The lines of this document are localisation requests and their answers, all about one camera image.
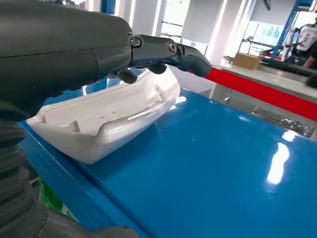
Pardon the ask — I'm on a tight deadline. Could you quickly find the blue metal gantry frame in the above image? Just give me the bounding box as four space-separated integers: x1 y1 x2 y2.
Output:
270 0 315 60

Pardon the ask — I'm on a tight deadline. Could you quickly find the brown cardboard box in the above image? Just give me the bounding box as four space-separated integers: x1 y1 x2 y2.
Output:
232 52 262 70

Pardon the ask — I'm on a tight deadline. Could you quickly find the green plastic crate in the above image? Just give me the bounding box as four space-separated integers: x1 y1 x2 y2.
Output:
39 177 76 221

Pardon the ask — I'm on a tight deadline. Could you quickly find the person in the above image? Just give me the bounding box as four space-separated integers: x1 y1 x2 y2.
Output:
303 39 317 89

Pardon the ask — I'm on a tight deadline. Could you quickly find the blue metal shelf rack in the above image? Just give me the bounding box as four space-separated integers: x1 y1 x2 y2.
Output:
18 67 317 238

